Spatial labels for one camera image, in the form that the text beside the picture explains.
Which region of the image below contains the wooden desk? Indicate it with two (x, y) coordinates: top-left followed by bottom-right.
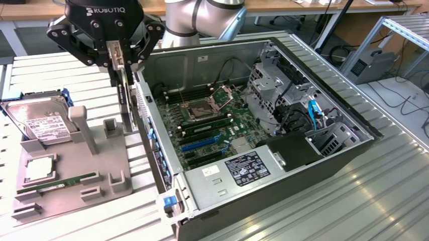
(246, 0), (424, 48)
(0, 0), (167, 58)

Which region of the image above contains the metal socket cover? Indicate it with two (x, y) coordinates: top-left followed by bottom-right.
(206, 84), (238, 111)

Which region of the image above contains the blue flat wire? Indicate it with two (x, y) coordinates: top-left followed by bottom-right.
(306, 99), (323, 132)

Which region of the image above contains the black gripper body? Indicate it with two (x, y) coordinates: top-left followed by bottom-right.
(64, 0), (146, 42)

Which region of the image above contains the long black expansion slot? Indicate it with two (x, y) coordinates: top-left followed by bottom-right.
(178, 133), (218, 147)

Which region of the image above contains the green RAM stick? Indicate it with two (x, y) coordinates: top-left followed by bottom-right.
(16, 172), (98, 194)
(182, 117), (234, 134)

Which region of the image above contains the silver hard disk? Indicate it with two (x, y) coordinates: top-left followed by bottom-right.
(0, 96), (78, 147)

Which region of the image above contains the metal disk bay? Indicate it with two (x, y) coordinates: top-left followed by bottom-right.
(305, 122), (362, 157)

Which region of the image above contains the aluminium frame table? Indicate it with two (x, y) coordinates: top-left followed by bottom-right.
(348, 14), (429, 77)

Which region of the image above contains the black plastic fan shroud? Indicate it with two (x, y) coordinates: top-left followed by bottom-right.
(257, 132), (325, 173)

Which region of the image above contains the graphics card with black fan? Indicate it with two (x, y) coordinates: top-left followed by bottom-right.
(106, 41), (139, 134)

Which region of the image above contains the black office chair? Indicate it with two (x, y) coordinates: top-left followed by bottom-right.
(267, 14), (306, 31)

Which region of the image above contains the black slanted pole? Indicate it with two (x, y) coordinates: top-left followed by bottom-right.
(314, 0), (354, 52)

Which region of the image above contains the metal drive cage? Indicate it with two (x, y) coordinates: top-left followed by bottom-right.
(247, 62), (305, 134)

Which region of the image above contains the grey power supply unit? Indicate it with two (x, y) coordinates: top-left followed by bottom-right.
(180, 145), (290, 211)

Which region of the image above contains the black looped cable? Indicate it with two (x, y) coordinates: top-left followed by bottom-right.
(214, 57), (251, 85)

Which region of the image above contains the grey parts rack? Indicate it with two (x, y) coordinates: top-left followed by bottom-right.
(8, 105), (135, 228)

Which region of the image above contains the blue case latch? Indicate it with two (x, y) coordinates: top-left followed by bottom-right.
(160, 195), (178, 209)

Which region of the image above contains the blue disk caddy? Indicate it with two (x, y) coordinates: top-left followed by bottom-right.
(0, 85), (75, 118)

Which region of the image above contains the grey controller box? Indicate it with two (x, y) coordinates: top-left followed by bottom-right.
(341, 48), (398, 85)

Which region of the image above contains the black wire bundle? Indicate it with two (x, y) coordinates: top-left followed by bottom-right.
(273, 101), (318, 135)

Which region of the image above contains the open black PC case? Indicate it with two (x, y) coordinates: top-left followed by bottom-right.
(128, 37), (385, 241)

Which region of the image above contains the silver chipset heat sink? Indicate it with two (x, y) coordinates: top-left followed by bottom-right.
(230, 139), (257, 154)

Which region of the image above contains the CPU socket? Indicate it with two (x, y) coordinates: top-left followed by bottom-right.
(182, 99), (223, 123)

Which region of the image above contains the thin locking lever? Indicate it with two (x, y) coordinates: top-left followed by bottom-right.
(178, 83), (187, 108)

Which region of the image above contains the silver CPU chip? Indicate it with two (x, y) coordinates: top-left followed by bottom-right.
(24, 157), (58, 182)

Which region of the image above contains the green motherboard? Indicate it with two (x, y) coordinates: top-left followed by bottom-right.
(152, 84), (271, 171)

